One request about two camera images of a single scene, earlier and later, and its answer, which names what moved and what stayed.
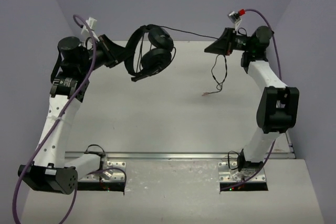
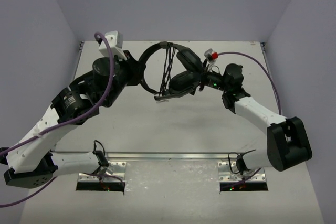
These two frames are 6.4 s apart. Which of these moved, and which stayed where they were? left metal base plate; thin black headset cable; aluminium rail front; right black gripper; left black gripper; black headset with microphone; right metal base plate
Moved: thin black headset cable; black headset with microphone; left black gripper; right black gripper
Stayed: aluminium rail front; left metal base plate; right metal base plate
